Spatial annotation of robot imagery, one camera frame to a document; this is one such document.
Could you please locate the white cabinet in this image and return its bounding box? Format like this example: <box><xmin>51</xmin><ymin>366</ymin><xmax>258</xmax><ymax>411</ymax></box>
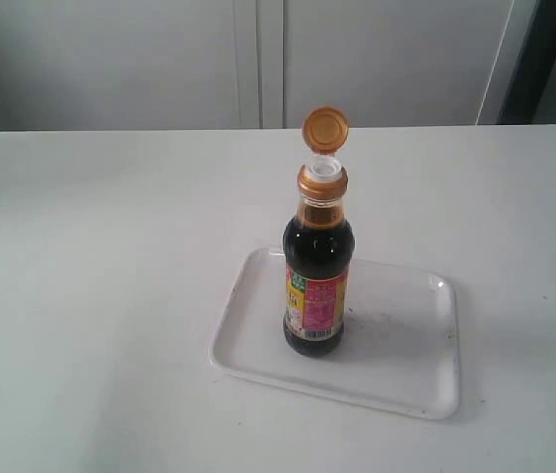
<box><xmin>0</xmin><ymin>1</ymin><xmax>535</xmax><ymax>131</ymax></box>

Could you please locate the dark soy sauce bottle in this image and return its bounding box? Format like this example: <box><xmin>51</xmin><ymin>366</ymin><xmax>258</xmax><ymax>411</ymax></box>
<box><xmin>283</xmin><ymin>106</ymin><xmax>355</xmax><ymax>358</ymax></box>

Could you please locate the white plastic tray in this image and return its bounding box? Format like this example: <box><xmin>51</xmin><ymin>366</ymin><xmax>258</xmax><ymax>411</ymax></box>
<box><xmin>210</xmin><ymin>247</ymin><xmax>459</xmax><ymax>420</ymax></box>

